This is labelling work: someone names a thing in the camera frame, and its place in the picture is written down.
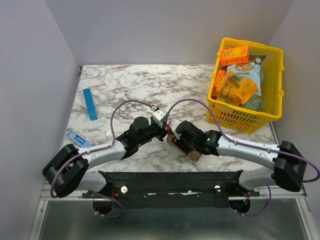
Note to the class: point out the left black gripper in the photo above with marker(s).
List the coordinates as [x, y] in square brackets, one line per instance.
[162, 132]

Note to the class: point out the brown cardboard box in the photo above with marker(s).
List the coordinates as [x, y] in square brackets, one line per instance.
[170, 136]

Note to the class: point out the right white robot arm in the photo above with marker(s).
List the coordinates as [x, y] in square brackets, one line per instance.
[277, 169]

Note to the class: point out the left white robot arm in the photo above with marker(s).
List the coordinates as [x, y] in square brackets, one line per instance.
[67, 169]

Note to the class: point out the small blue box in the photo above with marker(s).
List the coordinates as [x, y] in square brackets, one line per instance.
[78, 140]

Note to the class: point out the long blue box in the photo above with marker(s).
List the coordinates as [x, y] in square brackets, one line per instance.
[90, 104]

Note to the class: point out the orange snack box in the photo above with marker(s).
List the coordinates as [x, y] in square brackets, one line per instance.
[234, 56]

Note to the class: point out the orange mango snack bag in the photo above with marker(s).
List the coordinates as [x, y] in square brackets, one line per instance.
[235, 88]

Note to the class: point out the yellow plastic basket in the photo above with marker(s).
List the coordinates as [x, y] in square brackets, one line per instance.
[241, 119]

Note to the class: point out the small orange packet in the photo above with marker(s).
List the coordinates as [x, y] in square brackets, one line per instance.
[219, 75]

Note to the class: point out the green textured pouch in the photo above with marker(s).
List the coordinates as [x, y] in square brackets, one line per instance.
[255, 103]

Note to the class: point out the light blue snack bag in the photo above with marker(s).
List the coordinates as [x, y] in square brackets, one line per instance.
[250, 70]

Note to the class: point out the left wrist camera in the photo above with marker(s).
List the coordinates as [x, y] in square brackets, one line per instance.
[158, 116]

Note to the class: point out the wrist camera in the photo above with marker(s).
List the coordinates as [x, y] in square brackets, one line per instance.
[158, 116]
[173, 124]

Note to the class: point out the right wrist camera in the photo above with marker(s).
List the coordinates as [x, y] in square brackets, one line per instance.
[173, 124]

